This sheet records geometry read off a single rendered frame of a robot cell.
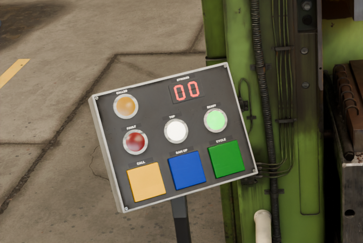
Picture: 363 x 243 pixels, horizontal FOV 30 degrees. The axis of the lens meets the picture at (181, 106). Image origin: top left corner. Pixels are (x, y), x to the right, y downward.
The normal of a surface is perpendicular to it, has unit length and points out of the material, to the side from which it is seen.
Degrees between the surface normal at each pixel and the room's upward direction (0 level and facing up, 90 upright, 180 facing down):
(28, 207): 0
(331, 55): 90
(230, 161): 60
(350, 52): 90
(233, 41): 90
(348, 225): 90
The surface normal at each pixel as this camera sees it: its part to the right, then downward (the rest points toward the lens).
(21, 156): -0.11, -0.89
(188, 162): 0.24, -0.11
